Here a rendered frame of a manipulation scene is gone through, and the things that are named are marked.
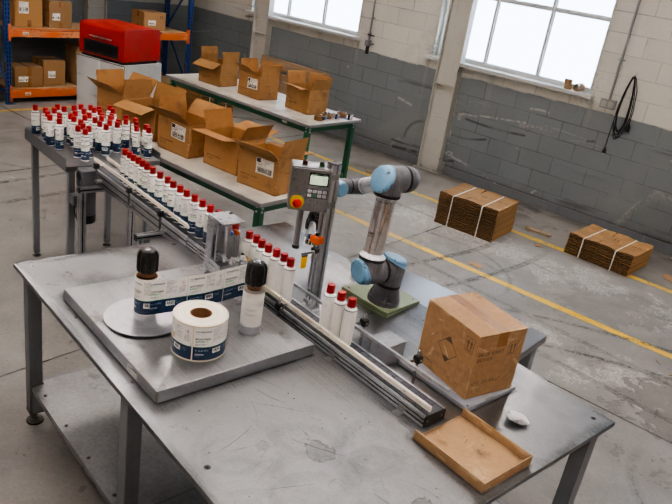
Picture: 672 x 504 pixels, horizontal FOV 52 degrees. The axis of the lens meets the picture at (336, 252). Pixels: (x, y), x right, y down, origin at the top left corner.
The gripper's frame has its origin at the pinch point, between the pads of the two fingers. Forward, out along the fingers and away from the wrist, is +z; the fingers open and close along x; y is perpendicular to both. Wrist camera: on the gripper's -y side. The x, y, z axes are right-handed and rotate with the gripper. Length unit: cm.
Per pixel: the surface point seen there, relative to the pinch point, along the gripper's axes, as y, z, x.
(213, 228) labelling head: -13, -9, -53
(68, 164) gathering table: -171, 12, -30
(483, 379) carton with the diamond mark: 117, 8, -32
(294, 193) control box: 23, -36, -43
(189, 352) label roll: 39, 9, -106
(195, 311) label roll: 31, -1, -98
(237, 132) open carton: -164, 0, 99
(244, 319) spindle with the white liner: 37, 6, -78
